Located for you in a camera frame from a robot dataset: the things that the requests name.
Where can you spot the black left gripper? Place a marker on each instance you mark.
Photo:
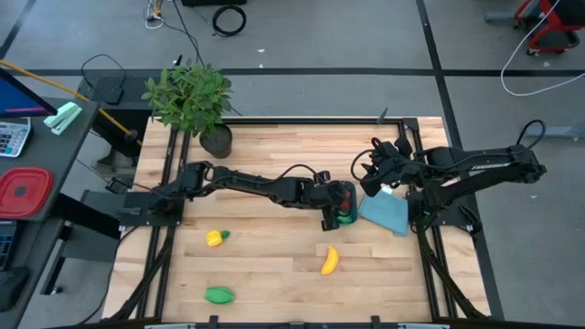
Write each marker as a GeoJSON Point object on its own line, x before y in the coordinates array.
{"type": "Point", "coordinates": [320, 194]}

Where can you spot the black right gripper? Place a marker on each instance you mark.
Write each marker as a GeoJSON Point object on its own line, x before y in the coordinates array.
{"type": "Point", "coordinates": [393, 162]}

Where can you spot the teal plastic container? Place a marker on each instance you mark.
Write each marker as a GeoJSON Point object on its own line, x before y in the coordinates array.
{"type": "Point", "coordinates": [356, 201]}

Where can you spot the yellow toy banana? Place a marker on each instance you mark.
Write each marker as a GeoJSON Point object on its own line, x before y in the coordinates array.
{"type": "Point", "coordinates": [330, 261]}

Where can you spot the yellow toy vegetable green stem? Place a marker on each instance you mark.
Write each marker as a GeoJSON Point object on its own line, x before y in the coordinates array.
{"type": "Point", "coordinates": [214, 238]}

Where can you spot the green oval toy vegetable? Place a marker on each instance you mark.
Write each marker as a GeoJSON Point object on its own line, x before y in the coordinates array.
{"type": "Point", "coordinates": [219, 295]}

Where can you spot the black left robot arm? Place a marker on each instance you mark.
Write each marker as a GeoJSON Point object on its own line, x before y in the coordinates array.
{"type": "Point", "coordinates": [256, 185]}

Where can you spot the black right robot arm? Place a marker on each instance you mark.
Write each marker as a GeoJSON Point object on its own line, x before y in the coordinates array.
{"type": "Point", "coordinates": [480, 166]}

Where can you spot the light blue cloth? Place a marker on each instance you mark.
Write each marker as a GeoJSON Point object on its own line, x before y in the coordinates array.
{"type": "Point", "coordinates": [388, 215]}

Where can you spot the black plant pot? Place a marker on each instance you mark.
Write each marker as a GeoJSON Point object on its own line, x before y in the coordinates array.
{"type": "Point", "coordinates": [217, 142]}

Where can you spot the green leafy plant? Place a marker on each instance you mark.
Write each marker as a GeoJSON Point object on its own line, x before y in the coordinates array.
{"type": "Point", "coordinates": [187, 98]}

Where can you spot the grey floor bar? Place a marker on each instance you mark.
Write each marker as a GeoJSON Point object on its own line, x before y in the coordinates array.
{"type": "Point", "coordinates": [562, 131]}

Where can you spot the red wheeled cart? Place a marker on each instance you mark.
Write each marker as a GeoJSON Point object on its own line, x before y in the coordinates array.
{"type": "Point", "coordinates": [544, 45]}

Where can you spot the small black box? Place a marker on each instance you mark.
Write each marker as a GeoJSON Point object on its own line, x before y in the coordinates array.
{"type": "Point", "coordinates": [117, 185]}

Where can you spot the black floor box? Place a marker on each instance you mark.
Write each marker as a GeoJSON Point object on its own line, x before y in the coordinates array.
{"type": "Point", "coordinates": [137, 93]}

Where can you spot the black foot pedal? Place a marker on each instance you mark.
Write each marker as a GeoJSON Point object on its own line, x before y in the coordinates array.
{"type": "Point", "coordinates": [109, 90]}

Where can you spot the mint green stapler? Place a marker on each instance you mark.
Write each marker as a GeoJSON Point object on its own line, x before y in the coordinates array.
{"type": "Point", "coordinates": [63, 118]}

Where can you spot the dark grey side desk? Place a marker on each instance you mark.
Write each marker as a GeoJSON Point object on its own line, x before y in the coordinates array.
{"type": "Point", "coordinates": [55, 151]}

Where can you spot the yellow pole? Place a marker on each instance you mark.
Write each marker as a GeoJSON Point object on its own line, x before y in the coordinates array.
{"type": "Point", "coordinates": [68, 91]}

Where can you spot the red container lid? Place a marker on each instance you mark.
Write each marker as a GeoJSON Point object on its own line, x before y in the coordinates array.
{"type": "Point", "coordinates": [23, 192]}

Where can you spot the grey desk calculator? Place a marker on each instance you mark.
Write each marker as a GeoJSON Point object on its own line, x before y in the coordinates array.
{"type": "Point", "coordinates": [13, 136]}

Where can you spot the monitor with blue screen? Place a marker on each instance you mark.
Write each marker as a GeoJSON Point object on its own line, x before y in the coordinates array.
{"type": "Point", "coordinates": [18, 98]}

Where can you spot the dark keypad device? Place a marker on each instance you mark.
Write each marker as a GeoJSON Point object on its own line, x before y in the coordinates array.
{"type": "Point", "coordinates": [5, 247]}

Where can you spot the black computer mouse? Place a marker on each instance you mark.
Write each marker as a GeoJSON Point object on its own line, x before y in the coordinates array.
{"type": "Point", "coordinates": [13, 288]}

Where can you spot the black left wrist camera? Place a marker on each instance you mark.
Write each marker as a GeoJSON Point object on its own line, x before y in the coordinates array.
{"type": "Point", "coordinates": [330, 225]}

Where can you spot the black aluminium table frame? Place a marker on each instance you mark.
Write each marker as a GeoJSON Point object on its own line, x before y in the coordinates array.
{"type": "Point", "coordinates": [297, 121]}

